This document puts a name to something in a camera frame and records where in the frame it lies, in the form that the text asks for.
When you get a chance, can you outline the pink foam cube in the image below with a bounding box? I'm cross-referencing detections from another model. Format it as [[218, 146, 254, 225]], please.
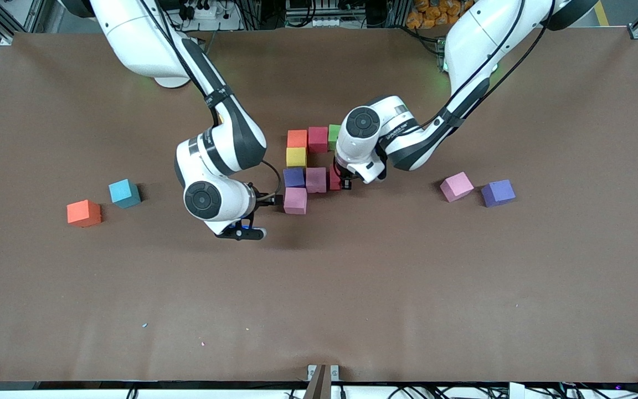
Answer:
[[440, 171, 475, 203], [284, 187, 308, 215], [305, 167, 327, 193]]

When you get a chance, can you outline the brown table mat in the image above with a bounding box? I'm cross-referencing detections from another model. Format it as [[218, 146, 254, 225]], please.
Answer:
[[0, 28, 638, 383]]

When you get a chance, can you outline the teal foam cube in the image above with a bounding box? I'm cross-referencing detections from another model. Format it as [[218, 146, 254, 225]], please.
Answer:
[[109, 178, 142, 209]]

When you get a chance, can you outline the pile of orange objects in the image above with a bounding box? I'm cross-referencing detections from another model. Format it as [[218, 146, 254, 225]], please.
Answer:
[[406, 0, 475, 29]]

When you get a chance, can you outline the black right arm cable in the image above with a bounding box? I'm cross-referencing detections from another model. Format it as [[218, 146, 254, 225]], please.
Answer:
[[139, 0, 284, 203]]

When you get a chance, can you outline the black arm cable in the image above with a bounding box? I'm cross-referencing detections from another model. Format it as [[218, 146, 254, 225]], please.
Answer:
[[347, 0, 555, 183], [139, 0, 284, 203]]

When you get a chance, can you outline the metal mount bracket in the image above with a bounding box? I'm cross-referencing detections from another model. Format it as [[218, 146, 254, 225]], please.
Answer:
[[303, 364, 340, 399]]

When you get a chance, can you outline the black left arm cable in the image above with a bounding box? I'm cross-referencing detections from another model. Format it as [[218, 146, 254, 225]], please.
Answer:
[[347, 0, 555, 183]]

